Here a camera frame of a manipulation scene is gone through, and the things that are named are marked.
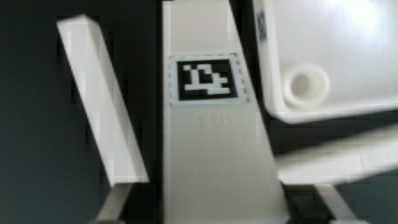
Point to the white U-shaped obstacle fence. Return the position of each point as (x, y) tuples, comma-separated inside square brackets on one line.
[(346, 160)]

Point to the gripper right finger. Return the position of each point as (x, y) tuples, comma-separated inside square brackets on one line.
[(337, 205)]

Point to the white desk top panel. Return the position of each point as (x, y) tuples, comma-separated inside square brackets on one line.
[(328, 48)]

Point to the white desk leg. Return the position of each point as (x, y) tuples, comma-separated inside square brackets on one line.
[(102, 99), (221, 185)]

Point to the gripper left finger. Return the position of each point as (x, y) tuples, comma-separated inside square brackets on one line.
[(111, 211)]

